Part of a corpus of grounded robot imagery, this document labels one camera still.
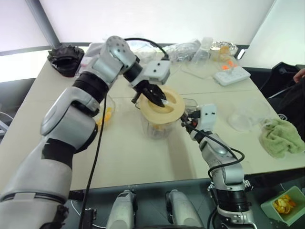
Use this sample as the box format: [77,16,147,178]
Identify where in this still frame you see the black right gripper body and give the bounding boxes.
[181,110,201,131]

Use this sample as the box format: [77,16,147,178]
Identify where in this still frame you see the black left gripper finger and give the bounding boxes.
[146,85,166,101]
[142,89,165,107]

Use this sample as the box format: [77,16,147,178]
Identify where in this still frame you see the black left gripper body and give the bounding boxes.
[128,80,153,104]

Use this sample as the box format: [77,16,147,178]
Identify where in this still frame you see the cream blender lid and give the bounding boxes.
[138,86,185,125]

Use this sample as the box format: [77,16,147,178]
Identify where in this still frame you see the clear blender jar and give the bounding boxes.
[135,97,199,141]

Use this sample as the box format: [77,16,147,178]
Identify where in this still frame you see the green cloth towel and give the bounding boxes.
[259,118,305,160]

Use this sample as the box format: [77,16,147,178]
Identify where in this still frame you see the person's bare hand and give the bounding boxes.
[293,68,305,83]

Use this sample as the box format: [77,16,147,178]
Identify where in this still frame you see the crumpled clear plastic bag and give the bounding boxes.
[128,42,158,65]

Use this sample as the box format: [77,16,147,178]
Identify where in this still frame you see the scalloped clear glass bowl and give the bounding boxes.
[94,94,117,131]

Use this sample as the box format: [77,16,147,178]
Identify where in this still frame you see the clear plastic bowl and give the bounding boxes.
[227,104,265,132]

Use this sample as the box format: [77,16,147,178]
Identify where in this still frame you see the white power strip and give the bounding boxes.
[212,66,252,87]

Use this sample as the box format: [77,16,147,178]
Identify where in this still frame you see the small orange plugs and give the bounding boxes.
[220,60,238,71]

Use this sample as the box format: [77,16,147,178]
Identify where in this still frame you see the black crumpled plastic bag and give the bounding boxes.
[47,44,85,78]

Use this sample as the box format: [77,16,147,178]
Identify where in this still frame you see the silver foil bowl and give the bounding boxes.
[209,40,239,57]

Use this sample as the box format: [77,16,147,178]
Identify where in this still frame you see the silver robot leg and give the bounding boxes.
[165,189,205,229]
[105,189,138,229]

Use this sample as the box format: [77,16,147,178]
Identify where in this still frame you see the person in black clothes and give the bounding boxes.
[268,78,305,137]

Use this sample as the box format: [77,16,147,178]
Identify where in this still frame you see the dark rounded robot torso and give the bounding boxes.
[140,225,191,229]

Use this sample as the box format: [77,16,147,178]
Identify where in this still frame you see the green bin with orange peel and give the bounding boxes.
[260,185,305,227]

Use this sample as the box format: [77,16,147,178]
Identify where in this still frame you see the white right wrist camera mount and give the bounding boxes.
[196,103,218,131]

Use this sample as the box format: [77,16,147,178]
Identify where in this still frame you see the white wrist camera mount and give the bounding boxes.
[143,60,171,85]
[196,103,218,131]

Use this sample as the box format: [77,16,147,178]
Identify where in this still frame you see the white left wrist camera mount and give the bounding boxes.
[143,60,171,85]

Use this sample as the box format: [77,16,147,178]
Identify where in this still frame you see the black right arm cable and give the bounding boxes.
[185,119,245,180]

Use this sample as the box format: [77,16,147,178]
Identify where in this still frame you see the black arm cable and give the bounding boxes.
[78,37,170,229]
[185,119,245,180]

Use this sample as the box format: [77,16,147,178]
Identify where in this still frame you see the clear bag with cables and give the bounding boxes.
[166,39,203,63]

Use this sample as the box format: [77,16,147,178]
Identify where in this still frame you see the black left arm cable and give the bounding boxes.
[78,37,170,229]

